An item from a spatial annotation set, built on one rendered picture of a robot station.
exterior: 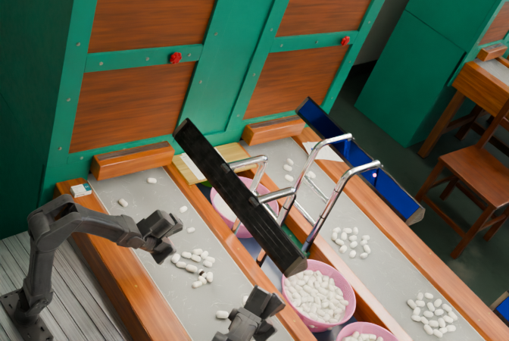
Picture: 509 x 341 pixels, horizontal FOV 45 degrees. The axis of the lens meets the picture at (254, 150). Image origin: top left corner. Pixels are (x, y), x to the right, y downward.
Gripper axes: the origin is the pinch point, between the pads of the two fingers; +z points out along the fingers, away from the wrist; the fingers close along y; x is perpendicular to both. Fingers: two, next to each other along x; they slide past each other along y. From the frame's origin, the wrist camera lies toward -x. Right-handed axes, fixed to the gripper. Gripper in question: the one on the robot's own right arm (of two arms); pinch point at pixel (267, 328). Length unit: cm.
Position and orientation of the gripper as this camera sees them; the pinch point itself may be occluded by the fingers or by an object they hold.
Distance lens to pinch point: 196.9
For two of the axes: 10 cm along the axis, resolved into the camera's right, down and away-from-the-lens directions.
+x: -7.3, 6.8, 0.0
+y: -5.8, -6.3, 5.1
